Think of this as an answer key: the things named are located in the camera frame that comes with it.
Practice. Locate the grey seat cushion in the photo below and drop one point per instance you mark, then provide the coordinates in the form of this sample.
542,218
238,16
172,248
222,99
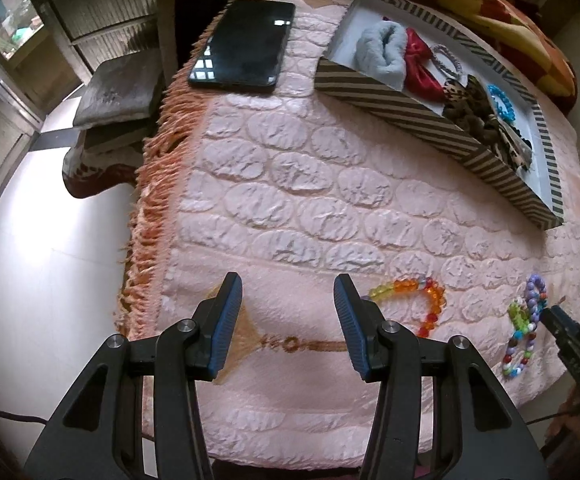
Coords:
117,90

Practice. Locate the pink quilted fringed tablecloth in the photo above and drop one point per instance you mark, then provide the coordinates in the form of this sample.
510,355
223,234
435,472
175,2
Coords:
320,200

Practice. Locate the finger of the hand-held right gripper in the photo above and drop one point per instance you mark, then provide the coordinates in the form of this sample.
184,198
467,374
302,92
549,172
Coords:
572,342

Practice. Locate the leopard print scrunchie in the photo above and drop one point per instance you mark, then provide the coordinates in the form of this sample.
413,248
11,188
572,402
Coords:
469,107

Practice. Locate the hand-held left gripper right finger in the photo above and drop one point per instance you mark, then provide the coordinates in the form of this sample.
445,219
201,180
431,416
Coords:
349,317

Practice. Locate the light blue fluffy scrunchie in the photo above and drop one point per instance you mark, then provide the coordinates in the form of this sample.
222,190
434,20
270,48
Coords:
380,52

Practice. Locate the striped cardboard box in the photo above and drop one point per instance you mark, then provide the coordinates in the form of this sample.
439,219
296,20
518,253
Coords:
369,87

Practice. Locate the red scrunchie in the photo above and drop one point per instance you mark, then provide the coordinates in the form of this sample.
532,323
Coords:
422,72

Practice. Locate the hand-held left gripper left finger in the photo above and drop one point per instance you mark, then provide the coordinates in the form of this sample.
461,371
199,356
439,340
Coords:
225,320

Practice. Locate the tan leopard print hair bow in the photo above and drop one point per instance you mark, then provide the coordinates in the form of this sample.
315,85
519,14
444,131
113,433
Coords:
512,147

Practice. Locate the black smartphone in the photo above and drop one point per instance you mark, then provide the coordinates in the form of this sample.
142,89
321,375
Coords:
245,45

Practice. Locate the dark red patterned blanket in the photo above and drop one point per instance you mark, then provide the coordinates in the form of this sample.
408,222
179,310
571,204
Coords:
100,172

